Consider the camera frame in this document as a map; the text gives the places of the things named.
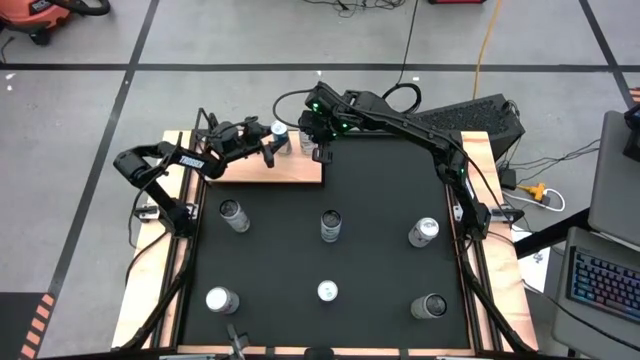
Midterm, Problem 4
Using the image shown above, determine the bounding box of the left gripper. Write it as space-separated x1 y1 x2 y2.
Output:
212 115 278 170

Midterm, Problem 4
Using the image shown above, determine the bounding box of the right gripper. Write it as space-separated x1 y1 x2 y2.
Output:
297 108 337 166

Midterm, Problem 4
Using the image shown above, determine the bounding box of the black device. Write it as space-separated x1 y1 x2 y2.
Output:
622 102 640 162

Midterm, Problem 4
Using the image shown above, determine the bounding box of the blue silver Red Bull can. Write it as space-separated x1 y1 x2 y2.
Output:
316 279 340 303
269 119 294 157

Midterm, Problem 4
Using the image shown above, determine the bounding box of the black power adapter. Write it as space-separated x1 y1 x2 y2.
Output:
498 168 519 191

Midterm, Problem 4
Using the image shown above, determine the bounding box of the black hanging cable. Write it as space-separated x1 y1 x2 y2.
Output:
381 0 423 115

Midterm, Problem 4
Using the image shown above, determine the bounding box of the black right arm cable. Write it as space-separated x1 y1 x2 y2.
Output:
271 87 316 130

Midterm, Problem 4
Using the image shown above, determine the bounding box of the black table mat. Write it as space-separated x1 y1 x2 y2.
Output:
179 132 472 350

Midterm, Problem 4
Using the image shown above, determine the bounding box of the black perforated computer case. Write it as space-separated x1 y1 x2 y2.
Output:
413 93 527 162

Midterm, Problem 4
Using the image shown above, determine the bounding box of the orange power splitter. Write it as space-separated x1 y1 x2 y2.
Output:
517 182 550 202

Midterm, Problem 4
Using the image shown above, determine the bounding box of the orange shop vacuum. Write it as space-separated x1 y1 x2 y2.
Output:
0 0 72 47

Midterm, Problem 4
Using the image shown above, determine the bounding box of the wooden shelf board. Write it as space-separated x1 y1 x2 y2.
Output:
206 129 325 185

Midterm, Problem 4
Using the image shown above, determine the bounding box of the grey laptop lid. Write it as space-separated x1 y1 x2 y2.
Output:
587 109 640 247

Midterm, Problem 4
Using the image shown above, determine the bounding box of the white power cable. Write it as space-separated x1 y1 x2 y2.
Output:
499 187 567 214

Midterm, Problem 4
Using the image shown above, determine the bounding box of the silver Diet Coke can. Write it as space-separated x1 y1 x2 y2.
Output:
407 216 441 249
204 285 241 316

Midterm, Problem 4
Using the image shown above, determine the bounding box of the small dark grey clamp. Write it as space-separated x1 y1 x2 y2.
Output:
225 323 251 360

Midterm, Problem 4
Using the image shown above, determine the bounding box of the black desk leg bar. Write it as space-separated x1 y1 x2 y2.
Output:
513 207 592 260

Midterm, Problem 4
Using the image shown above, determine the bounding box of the backlit keyboard on right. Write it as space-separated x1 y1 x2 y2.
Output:
551 226 640 360

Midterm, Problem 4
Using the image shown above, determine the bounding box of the white Celsius Tropical Vibe can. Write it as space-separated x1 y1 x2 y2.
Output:
218 198 251 234

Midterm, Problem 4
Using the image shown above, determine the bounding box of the orange black hazard strip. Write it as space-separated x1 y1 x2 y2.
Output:
18 293 57 360

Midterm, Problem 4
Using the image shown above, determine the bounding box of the black diagonal frame strut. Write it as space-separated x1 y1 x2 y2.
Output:
457 244 536 354
119 234 200 350

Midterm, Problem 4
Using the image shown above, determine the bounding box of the yellow hanging cable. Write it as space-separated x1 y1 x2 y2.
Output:
471 0 503 100

